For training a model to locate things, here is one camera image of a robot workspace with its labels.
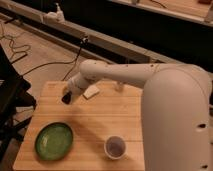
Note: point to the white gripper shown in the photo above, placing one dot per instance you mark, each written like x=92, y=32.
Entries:
x=76, y=85

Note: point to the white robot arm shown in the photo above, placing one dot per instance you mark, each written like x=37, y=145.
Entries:
x=175, y=110

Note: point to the green ceramic plate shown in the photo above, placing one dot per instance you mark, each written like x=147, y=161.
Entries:
x=54, y=141

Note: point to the white ceramic cup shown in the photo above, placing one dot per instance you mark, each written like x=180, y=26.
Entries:
x=115, y=147

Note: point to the white sponge block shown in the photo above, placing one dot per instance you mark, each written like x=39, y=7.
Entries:
x=91, y=91

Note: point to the small clear bottle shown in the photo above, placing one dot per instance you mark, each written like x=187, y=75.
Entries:
x=119, y=86

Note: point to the black chair frame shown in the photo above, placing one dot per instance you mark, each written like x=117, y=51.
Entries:
x=13, y=94

